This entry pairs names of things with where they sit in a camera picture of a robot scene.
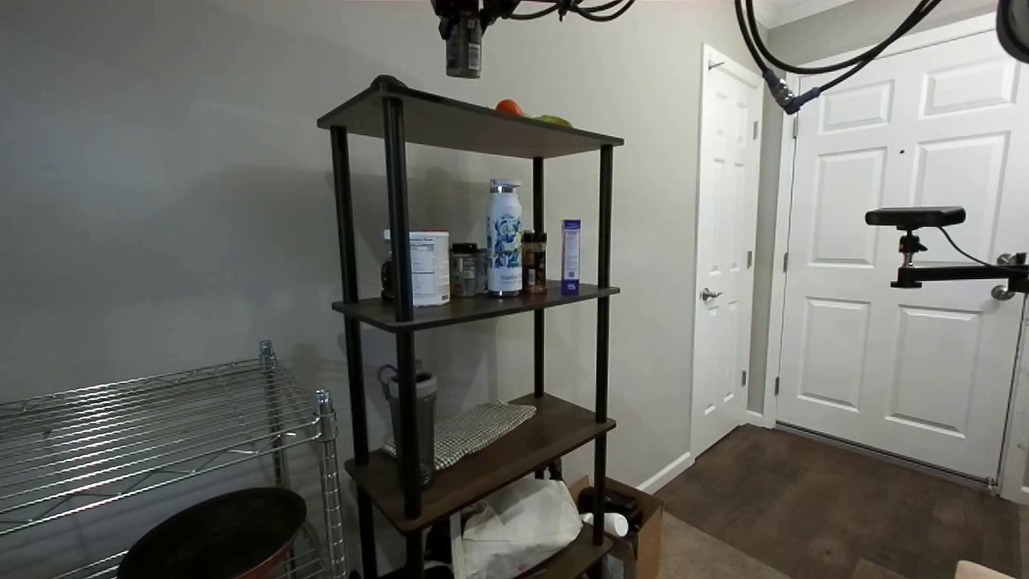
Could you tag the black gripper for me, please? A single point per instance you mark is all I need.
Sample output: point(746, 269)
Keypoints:
point(460, 27)

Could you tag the blackish pepper spice bottle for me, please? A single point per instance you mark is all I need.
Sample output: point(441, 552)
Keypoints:
point(536, 263)

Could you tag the white patterned Stanford bottle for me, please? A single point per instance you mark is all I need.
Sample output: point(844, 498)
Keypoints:
point(504, 239)

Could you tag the dark wood metal shelf unit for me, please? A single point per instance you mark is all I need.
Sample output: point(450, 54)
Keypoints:
point(393, 507)

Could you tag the dark grey shaker bottle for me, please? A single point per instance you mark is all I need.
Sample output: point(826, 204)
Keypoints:
point(422, 425)

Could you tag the white bag on bottom shelf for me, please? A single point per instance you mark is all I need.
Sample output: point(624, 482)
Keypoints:
point(519, 529)

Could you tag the orange fruit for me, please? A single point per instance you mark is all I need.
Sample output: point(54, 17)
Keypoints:
point(509, 106)

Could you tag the green fruit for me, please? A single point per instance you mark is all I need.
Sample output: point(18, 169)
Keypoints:
point(553, 121)

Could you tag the white cylindrical container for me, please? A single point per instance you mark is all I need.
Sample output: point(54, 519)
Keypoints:
point(430, 269)

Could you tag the clear spice jar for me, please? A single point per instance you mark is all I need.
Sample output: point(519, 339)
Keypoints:
point(465, 265)

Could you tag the C&H sugar bag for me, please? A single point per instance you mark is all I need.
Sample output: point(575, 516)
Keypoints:
point(569, 256)

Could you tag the white closet door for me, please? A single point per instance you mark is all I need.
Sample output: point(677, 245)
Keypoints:
point(727, 160)

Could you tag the checkered cloth mat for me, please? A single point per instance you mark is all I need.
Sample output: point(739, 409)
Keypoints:
point(476, 430)

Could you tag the dark round pan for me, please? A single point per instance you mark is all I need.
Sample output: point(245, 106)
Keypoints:
point(234, 534)

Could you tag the chrome wire rack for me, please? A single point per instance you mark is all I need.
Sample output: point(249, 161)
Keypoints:
point(95, 467)

